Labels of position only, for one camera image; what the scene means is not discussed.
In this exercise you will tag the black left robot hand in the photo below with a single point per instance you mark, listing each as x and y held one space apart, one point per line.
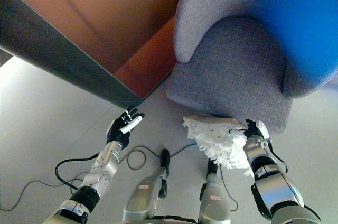
119 130

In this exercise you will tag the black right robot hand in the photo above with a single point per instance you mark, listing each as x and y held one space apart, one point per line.
254 128

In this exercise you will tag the white fluffy cloth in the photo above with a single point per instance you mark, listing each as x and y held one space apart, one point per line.
221 142

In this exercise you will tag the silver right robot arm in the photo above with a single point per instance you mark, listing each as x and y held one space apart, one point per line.
274 181

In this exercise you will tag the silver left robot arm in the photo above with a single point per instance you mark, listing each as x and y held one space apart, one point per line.
91 181

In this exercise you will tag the grey fabric sofa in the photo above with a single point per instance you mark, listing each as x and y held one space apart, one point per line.
245 41

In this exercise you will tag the silver left robot leg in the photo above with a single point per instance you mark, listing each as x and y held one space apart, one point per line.
148 189

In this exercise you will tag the silver robot leg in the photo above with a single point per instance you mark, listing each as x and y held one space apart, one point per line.
148 189
215 195

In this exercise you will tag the silver right robot leg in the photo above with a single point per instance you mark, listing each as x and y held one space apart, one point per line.
215 195

